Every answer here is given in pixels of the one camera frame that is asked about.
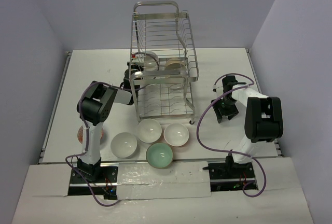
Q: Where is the white bowl beige outside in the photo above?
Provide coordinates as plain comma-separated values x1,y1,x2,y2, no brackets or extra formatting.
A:
165,58,185,70

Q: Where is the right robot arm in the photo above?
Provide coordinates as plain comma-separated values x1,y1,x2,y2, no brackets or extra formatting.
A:
213,74,283,178

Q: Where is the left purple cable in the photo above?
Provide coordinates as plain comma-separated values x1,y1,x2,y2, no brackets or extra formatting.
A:
64,52,160,207

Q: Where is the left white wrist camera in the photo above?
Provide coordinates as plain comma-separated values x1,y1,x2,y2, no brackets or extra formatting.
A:
131,53,142,63

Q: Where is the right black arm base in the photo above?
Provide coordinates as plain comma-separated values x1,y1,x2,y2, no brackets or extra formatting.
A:
203,155,258,192

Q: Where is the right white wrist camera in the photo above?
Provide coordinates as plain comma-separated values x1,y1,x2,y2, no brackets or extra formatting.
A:
212,85,224,97

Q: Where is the white bowl pink rim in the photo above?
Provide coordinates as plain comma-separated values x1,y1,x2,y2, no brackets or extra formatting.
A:
163,123,189,147

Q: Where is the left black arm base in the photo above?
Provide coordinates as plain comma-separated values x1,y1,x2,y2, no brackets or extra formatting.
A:
68,166,118,200

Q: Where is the aluminium table edge rail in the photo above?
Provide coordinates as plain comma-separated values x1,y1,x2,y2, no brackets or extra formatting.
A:
37,51,73,164

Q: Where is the steel two-tier dish rack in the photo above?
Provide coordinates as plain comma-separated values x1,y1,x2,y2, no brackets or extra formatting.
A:
129,1,199,124

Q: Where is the pale green bowl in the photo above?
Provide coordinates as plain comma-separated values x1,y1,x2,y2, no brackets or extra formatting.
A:
146,143,173,169

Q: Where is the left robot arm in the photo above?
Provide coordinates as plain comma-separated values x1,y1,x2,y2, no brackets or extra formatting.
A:
77,63,144,182

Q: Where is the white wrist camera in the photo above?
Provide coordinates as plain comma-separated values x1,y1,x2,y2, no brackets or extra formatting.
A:
212,85,224,97
131,53,142,63

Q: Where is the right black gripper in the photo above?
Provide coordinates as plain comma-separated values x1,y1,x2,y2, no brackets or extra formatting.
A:
212,96,240,123

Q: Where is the red patterned bowl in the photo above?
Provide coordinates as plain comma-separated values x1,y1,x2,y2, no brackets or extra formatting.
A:
77,126,104,144

